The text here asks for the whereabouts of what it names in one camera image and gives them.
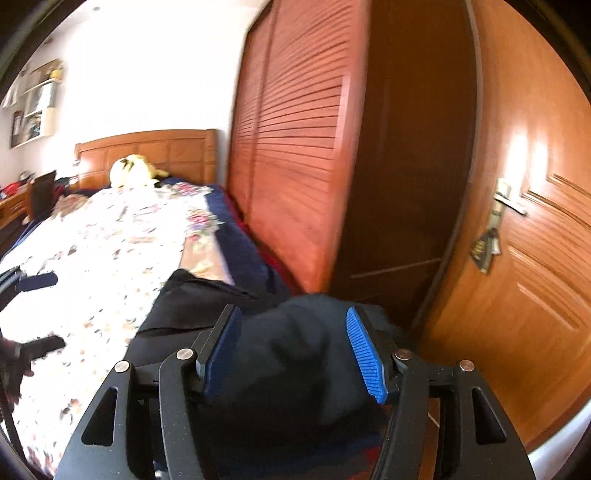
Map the white wall shelf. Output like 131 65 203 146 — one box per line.
2 59 64 149

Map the wooden louvered wardrobe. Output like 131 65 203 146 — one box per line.
226 0 477 328

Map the red basket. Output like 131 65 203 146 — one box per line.
0 182 20 200

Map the wooden room door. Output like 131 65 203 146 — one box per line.
418 1 590 450

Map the yellow plush toy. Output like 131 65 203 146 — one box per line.
109 154 170 188

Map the black trench coat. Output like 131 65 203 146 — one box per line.
125 269 387 479

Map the metal door handle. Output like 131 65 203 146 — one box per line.
487 178 527 257

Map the wooden desk cabinet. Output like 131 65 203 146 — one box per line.
0 185 30 256

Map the wooden chair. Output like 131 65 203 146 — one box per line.
26 170 56 223

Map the floral quilt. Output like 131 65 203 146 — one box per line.
50 179 235 285

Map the orange print bed sheet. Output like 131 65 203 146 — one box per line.
0 184 223 476

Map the wooden headboard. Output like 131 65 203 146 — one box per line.
74 129 217 189

